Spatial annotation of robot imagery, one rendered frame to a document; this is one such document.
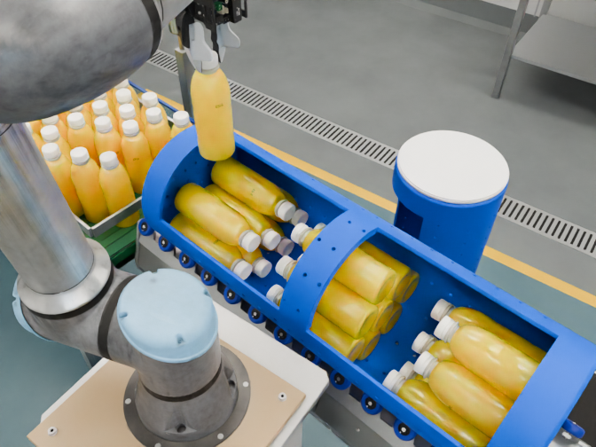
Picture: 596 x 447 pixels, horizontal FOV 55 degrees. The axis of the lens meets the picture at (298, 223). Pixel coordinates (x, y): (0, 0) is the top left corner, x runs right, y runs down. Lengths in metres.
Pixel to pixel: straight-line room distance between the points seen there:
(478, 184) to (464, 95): 2.29
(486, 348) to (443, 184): 0.58
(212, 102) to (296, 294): 0.37
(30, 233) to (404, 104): 3.06
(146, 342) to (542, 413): 0.55
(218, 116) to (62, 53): 0.65
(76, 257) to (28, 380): 1.75
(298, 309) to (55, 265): 0.46
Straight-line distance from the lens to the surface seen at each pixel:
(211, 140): 1.10
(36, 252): 0.68
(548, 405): 0.91
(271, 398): 0.90
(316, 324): 1.07
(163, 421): 0.85
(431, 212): 1.43
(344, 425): 1.21
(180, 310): 0.72
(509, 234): 2.87
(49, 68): 0.45
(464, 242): 1.51
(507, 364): 0.95
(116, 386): 0.95
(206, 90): 1.04
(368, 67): 3.86
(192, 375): 0.77
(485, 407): 0.97
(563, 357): 0.94
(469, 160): 1.52
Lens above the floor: 1.97
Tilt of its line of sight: 46 degrees down
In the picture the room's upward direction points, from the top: 1 degrees clockwise
